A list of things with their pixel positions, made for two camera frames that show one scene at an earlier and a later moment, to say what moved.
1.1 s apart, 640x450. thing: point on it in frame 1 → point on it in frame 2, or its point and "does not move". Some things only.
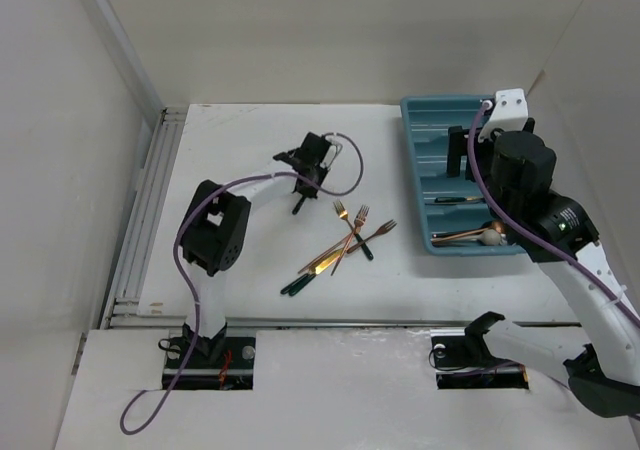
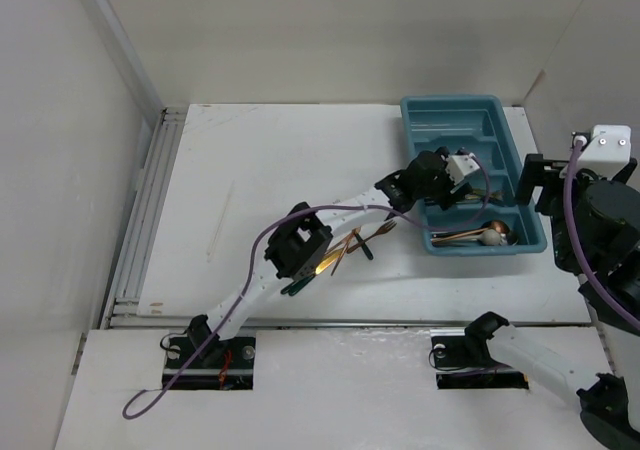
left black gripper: x=309 y=192 → x=448 y=194
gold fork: x=343 y=212 does not move
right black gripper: x=457 y=148 → x=540 y=171
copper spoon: x=495 y=226 does not move
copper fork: x=379 y=231 does not move
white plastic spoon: x=489 y=237 does not move
